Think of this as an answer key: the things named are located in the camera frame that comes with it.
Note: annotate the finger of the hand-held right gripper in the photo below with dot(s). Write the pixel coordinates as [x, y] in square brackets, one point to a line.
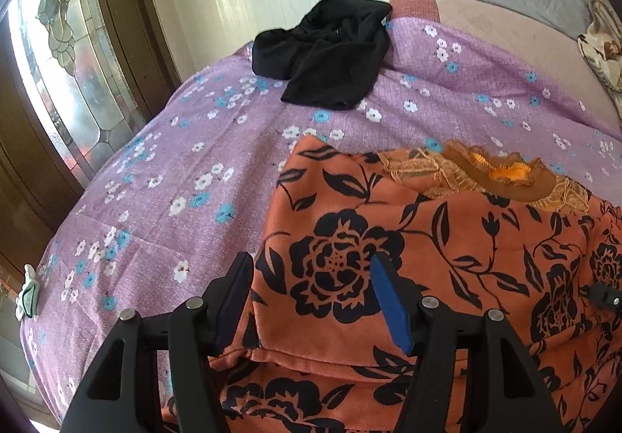
[605, 296]

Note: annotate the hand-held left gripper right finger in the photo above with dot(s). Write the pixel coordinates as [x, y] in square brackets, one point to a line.
[391, 306]

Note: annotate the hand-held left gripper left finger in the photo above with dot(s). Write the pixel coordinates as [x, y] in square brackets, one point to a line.
[227, 316]

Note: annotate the orange black floral garment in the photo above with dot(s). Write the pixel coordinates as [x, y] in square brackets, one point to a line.
[350, 209]

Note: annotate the purple floral bedsheet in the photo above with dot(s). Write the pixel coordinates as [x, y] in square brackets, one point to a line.
[194, 170]

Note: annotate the green white ornament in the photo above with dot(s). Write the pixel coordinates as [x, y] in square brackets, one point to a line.
[29, 297]

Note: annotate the cream floral cloth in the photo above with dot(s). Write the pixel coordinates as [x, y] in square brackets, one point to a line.
[600, 49]

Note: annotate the stained glass window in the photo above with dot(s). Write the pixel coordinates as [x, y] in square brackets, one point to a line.
[73, 73]

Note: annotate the pink mattress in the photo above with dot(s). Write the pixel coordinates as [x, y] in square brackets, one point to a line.
[486, 19]

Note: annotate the wooden door frame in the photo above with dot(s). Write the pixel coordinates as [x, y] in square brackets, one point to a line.
[126, 0]

